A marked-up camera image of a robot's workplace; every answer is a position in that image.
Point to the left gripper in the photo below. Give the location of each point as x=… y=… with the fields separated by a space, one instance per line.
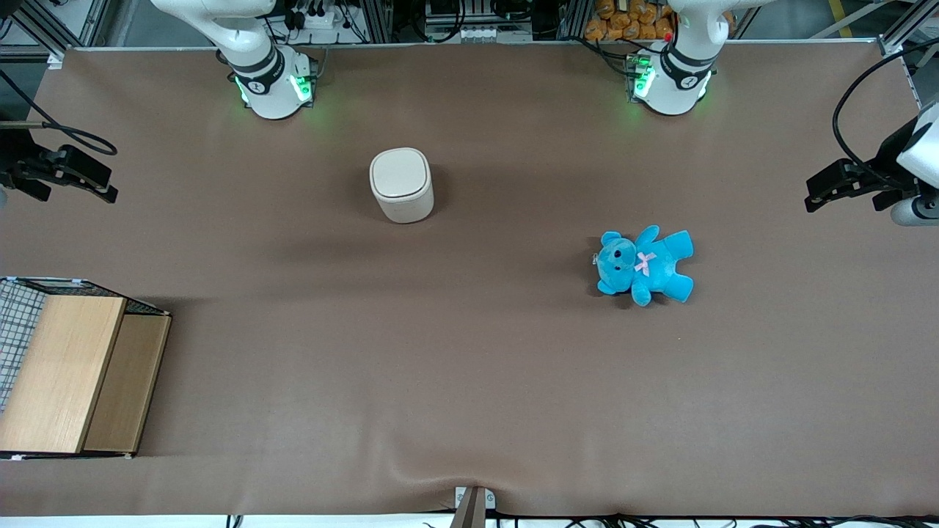
x=882 y=173

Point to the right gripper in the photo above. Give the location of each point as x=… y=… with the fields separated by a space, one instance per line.
x=16 y=163

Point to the white lidded trash can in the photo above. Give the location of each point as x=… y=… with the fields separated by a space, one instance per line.
x=400 y=183

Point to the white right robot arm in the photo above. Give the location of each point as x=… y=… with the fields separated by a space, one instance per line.
x=271 y=95

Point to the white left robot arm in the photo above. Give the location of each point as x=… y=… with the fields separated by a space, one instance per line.
x=671 y=92

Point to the blue teddy bear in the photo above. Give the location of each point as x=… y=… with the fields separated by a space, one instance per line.
x=653 y=264

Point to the black base connector box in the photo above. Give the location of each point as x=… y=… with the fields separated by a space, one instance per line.
x=312 y=73
x=637 y=70

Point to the orange plush toy pile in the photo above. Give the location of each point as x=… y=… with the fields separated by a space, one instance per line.
x=623 y=22

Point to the white power strip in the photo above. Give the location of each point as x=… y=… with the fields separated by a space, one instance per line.
x=317 y=18

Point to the grey equipment rack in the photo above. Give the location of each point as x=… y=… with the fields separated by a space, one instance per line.
x=469 y=33

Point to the brown table cover cloth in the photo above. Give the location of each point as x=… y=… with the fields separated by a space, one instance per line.
x=469 y=367

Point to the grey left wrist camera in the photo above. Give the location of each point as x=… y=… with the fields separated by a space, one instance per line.
x=917 y=211

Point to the aluminium frame post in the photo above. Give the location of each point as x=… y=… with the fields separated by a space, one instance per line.
x=891 y=40
x=22 y=51

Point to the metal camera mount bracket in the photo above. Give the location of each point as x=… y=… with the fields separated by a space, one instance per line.
x=473 y=510

